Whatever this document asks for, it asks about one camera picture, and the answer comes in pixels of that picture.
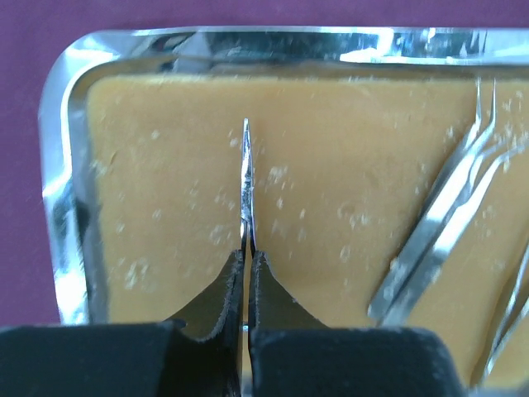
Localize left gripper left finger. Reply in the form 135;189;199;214
157;250;245;396

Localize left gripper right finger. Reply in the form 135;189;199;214
249;251;467;396

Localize purple cloth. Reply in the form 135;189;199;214
1;1;528;325

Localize tan wax pad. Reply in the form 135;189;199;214
84;73;529;385

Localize curved steel tweezers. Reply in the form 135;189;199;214
480;247;528;383

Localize steel instrument tray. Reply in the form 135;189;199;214
38;26;528;325

